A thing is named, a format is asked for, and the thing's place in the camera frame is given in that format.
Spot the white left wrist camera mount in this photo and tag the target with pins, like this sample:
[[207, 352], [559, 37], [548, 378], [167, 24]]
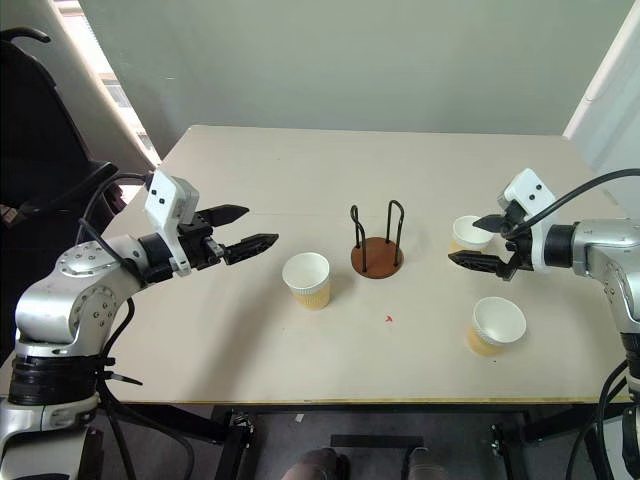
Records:
[[165, 200]]

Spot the yellow ribbed paper cup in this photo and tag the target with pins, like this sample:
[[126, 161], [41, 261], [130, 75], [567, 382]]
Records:
[[495, 327], [307, 282], [470, 235]]

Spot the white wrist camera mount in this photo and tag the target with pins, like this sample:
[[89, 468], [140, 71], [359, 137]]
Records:
[[525, 192], [165, 200]]

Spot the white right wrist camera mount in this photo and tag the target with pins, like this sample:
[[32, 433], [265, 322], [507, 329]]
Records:
[[525, 192]]

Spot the black table frame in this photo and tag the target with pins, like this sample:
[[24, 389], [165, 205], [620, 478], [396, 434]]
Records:
[[350, 425]]

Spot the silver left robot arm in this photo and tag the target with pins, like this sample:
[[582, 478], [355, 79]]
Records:
[[75, 300]]

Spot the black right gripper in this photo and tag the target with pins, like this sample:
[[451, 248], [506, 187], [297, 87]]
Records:
[[515, 250]]

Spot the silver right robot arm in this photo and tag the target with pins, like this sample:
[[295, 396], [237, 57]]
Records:
[[600, 250]]

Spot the dark rounded robot foot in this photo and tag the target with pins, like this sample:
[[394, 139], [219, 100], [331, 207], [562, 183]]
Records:
[[312, 465], [425, 466]]

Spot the black office chair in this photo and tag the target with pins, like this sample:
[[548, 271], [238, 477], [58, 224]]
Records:
[[45, 150]]

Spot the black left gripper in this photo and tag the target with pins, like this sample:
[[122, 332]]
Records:
[[197, 242]]

